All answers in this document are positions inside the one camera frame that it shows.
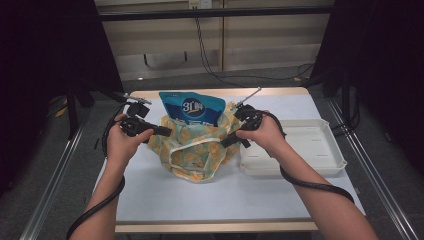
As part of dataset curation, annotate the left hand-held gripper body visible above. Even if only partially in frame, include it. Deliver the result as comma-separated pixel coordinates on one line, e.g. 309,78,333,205
119,94,158,138

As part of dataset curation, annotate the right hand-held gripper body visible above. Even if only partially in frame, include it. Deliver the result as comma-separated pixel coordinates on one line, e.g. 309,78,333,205
234,87,264,132

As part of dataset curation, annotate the blue snack pouch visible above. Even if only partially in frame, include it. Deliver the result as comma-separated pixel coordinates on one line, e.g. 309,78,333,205
158,90,227,128

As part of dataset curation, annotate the floral cloth bag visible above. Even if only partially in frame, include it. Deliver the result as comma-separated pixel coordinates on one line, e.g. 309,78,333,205
146,101,243,184

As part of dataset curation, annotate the white plastic tray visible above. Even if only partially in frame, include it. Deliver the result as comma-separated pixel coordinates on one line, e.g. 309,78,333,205
239,118,348,178

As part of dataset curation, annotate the person's right hand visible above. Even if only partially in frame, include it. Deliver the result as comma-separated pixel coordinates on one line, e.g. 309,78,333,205
235,114,288,158

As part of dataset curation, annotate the person's left hand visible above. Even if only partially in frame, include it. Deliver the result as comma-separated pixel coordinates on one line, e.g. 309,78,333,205
105,113,155,164

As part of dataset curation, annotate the black horizontal bar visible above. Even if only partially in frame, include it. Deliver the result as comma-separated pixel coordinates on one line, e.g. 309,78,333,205
99,5,334,22

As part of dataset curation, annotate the dark curtain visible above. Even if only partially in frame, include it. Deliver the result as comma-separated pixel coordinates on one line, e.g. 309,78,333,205
0,0,125,198
311,0,424,176

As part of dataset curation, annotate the thin black wall cable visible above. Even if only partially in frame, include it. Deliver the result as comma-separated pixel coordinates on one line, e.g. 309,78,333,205
194,16,316,84

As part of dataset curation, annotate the right hand-held gripper black cable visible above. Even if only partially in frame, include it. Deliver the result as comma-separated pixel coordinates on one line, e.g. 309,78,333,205
261,110,355,204

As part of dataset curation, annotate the metal floor rail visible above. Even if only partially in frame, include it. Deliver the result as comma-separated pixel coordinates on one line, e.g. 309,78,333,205
19,124,86,240
327,99,419,240

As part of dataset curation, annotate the white wall outlet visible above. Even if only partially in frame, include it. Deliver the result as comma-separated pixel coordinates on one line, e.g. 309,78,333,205
188,0,213,10

